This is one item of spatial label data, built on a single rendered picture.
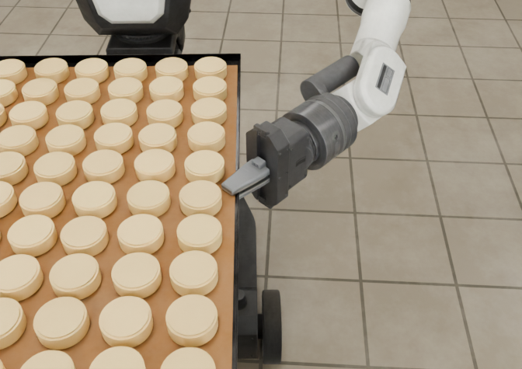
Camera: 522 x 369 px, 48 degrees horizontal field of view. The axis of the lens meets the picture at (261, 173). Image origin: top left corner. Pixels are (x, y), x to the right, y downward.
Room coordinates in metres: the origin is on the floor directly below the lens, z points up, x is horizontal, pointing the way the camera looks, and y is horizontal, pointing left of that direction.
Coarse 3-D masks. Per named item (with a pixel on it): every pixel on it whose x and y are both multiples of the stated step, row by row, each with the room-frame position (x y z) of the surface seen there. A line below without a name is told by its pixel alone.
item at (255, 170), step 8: (256, 160) 0.56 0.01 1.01; (264, 160) 0.56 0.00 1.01; (240, 168) 0.55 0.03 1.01; (248, 168) 0.55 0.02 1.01; (256, 168) 0.55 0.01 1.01; (264, 168) 0.55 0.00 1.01; (232, 176) 0.53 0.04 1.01; (240, 176) 0.53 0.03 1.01; (248, 176) 0.53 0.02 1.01; (256, 176) 0.53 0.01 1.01; (264, 176) 0.54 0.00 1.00; (224, 184) 0.52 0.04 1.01; (232, 184) 0.52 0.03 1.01; (240, 184) 0.52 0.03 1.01; (248, 184) 0.52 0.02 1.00; (232, 192) 0.51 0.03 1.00
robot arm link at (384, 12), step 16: (352, 0) 0.93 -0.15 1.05; (368, 0) 0.87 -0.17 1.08; (384, 0) 0.85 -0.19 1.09; (400, 0) 0.85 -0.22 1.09; (368, 16) 0.83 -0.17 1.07; (384, 16) 0.82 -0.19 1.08; (400, 16) 0.83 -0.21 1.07; (368, 32) 0.80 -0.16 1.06; (384, 32) 0.79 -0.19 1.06; (400, 32) 0.82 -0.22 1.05
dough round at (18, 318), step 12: (0, 300) 0.34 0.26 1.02; (12, 300) 0.34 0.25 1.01; (0, 312) 0.33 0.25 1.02; (12, 312) 0.33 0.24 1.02; (0, 324) 0.32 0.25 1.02; (12, 324) 0.32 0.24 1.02; (24, 324) 0.32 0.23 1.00; (0, 336) 0.30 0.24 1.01; (12, 336) 0.31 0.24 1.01; (0, 348) 0.30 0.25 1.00
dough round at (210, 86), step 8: (200, 80) 0.74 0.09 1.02; (208, 80) 0.74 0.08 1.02; (216, 80) 0.74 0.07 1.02; (200, 88) 0.71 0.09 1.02; (208, 88) 0.71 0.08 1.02; (216, 88) 0.71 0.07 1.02; (224, 88) 0.72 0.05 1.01; (200, 96) 0.70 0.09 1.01; (208, 96) 0.70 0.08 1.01; (216, 96) 0.70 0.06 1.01; (224, 96) 0.71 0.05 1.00
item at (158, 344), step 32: (64, 96) 0.72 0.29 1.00; (192, 96) 0.72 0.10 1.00; (0, 128) 0.64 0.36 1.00; (96, 128) 0.64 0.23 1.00; (224, 128) 0.64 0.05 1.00; (32, 160) 0.58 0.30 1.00; (128, 160) 0.58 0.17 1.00; (224, 160) 0.58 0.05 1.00; (64, 192) 0.52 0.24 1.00; (224, 192) 0.52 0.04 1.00; (0, 224) 0.46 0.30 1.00; (64, 224) 0.46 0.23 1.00; (224, 224) 0.46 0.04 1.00; (0, 256) 0.41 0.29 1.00; (64, 256) 0.41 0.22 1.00; (96, 256) 0.41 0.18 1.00; (160, 256) 0.41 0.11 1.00; (224, 256) 0.41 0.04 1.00; (160, 288) 0.37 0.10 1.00; (224, 288) 0.37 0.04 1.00; (32, 320) 0.33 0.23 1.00; (96, 320) 0.33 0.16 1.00; (160, 320) 0.33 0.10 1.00; (224, 320) 0.33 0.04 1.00; (0, 352) 0.30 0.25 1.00; (32, 352) 0.30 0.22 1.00; (64, 352) 0.30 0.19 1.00; (96, 352) 0.30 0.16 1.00; (160, 352) 0.30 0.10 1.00; (224, 352) 0.30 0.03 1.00
